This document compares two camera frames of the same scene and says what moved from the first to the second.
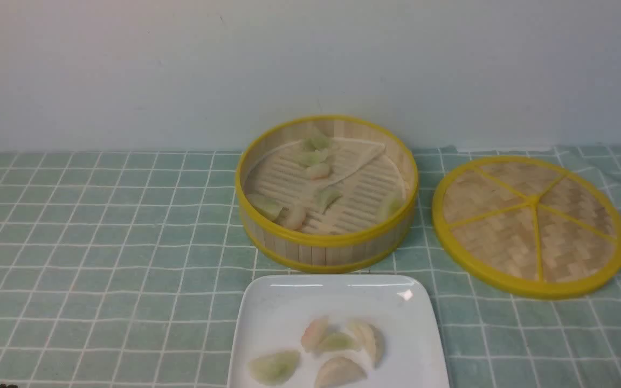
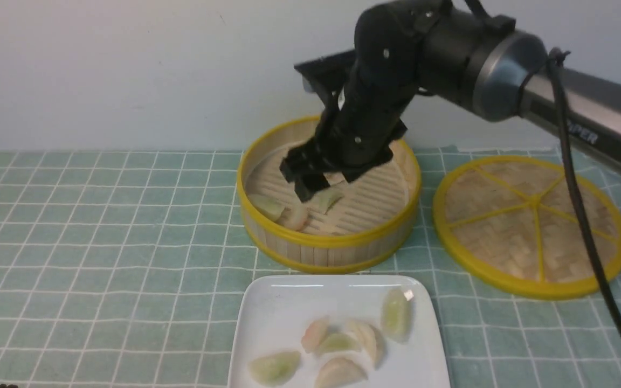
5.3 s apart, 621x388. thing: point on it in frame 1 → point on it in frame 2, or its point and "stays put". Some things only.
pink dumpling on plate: [312, 333] stays put
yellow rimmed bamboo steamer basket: [327, 193] stays put
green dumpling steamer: [324, 198] stays put
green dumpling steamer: [394, 205] → [397, 313]
